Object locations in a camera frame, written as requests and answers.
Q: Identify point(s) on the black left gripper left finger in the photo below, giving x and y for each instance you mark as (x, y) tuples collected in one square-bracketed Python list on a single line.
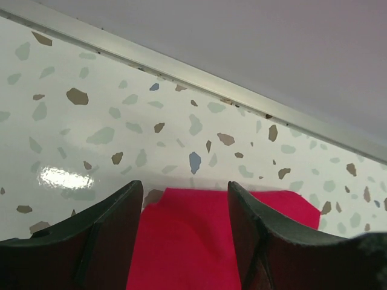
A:
[(90, 250)]

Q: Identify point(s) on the aluminium rail frame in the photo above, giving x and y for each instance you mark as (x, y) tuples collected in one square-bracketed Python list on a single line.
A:
[(46, 20)]

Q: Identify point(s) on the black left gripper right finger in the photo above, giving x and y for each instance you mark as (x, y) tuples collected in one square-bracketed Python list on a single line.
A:
[(276, 252)]

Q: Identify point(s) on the magenta red t shirt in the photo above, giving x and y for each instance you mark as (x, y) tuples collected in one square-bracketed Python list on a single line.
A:
[(184, 241)]

